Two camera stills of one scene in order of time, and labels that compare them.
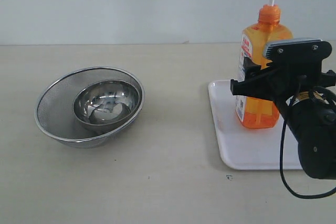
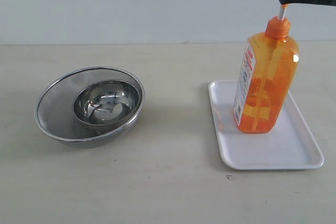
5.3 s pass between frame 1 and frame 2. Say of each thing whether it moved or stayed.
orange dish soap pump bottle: moved
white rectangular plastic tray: stayed
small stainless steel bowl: stayed
